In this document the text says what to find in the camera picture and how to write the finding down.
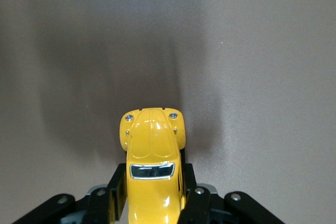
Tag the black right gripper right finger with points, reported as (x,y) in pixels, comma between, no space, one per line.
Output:
(199,205)

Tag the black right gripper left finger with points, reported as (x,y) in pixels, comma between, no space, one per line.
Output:
(105,203)

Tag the yellow beetle toy car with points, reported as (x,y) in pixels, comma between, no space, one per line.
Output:
(152,140)

